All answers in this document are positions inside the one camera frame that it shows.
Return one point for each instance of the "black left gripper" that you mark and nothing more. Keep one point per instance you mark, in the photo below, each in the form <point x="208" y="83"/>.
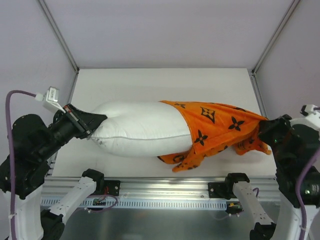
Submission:
<point x="77" y="121"/>

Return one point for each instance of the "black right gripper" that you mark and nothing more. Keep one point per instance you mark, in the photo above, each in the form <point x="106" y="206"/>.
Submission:
<point x="271" y="129"/>

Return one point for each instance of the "white pillow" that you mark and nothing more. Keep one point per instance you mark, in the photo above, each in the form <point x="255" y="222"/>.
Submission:
<point x="141" y="129"/>

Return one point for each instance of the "orange patterned plush pillowcase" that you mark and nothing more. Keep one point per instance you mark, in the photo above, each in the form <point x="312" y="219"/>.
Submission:
<point x="214" y="127"/>

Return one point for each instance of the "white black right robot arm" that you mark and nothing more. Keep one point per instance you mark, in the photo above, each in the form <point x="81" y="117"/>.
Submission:
<point x="295" y="145"/>

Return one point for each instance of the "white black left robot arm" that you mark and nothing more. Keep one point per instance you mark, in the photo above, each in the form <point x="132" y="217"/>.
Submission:
<point x="34" y="143"/>

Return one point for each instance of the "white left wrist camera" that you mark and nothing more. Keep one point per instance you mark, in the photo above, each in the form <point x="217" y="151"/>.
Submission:
<point x="50" y="100"/>

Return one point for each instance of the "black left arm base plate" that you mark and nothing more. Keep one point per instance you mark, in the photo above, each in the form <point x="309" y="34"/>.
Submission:
<point x="111" y="187"/>

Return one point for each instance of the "aluminium right frame post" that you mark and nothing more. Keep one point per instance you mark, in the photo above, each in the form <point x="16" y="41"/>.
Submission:
<point x="276" y="34"/>

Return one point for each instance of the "aluminium frame post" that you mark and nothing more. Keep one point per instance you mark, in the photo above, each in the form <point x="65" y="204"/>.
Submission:
<point x="57" y="33"/>
<point x="276" y="34"/>

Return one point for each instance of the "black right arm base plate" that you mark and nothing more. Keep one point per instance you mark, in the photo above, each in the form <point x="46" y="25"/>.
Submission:
<point x="219" y="190"/>

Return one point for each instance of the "white slotted cable duct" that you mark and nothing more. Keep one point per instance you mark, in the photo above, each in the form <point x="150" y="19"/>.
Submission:
<point x="210" y="205"/>

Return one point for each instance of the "aluminium front rail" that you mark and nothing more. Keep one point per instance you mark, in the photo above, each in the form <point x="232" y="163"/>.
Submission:
<point x="166" y="188"/>

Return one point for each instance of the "aluminium left frame post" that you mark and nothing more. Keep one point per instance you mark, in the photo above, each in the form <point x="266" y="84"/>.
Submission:
<point x="57" y="33"/>

